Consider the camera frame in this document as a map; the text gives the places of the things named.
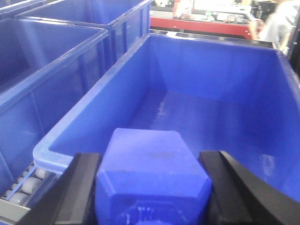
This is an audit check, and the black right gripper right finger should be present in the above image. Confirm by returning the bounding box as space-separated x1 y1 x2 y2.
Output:
198 151 300 225

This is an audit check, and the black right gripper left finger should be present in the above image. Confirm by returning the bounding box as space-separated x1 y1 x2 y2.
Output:
18 153 102 225

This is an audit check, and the blue block part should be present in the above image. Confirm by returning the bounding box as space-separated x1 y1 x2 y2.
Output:
95 128 212 225

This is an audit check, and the white roller track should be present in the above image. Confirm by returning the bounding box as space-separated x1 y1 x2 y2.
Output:
0 163 58 225

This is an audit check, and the blue target bin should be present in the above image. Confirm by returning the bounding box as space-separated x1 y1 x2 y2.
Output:
33 34 300 201

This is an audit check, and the blue neighbour bin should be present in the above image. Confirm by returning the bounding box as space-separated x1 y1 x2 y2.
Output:
0 19 111 194

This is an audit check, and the red workbench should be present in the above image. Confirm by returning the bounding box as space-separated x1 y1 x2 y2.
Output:
150 10 252 40

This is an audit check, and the person in white shirt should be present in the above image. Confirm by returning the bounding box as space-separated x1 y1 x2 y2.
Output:
248 0 300 50

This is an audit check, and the blue rear bin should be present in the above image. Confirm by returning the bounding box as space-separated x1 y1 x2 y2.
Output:
16 0 151 66

